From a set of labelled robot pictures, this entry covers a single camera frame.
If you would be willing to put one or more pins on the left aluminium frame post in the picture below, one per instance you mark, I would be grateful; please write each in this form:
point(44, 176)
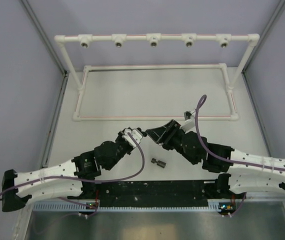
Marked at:
point(45, 152)

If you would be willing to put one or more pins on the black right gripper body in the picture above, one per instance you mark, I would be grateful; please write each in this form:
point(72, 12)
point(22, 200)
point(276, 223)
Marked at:
point(179, 133)

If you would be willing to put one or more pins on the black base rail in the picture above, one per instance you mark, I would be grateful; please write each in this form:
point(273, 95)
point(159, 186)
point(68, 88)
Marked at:
point(153, 194)

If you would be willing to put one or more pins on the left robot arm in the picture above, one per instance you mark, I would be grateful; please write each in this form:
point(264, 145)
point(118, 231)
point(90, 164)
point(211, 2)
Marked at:
point(67, 179)

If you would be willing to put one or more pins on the white PVC pipe frame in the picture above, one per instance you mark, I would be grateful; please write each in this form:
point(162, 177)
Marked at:
point(223, 40)

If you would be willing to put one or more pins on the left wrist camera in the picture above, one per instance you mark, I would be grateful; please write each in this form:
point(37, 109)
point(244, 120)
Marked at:
point(132, 136)

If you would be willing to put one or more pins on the aluminium frame post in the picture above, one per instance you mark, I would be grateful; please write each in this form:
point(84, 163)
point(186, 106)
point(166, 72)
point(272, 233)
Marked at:
point(265, 80)
point(45, 152)

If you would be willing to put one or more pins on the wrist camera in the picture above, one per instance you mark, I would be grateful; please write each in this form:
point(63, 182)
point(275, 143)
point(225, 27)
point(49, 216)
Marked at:
point(191, 119)
point(132, 136)

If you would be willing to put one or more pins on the right aluminium frame post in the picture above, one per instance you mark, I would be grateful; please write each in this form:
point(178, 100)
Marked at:
point(265, 80)

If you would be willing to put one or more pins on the grey slotted cable duct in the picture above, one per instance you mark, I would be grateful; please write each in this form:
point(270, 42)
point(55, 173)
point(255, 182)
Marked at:
point(64, 206)

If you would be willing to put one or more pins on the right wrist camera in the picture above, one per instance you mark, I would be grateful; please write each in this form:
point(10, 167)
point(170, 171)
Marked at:
point(191, 119)

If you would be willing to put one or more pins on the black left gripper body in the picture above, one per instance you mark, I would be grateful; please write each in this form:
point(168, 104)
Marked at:
point(123, 149)

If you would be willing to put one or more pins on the grey faucet knob part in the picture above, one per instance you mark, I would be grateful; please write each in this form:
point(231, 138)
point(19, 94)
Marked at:
point(158, 163)

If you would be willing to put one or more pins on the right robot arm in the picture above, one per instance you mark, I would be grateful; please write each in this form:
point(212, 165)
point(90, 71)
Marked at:
point(237, 171)

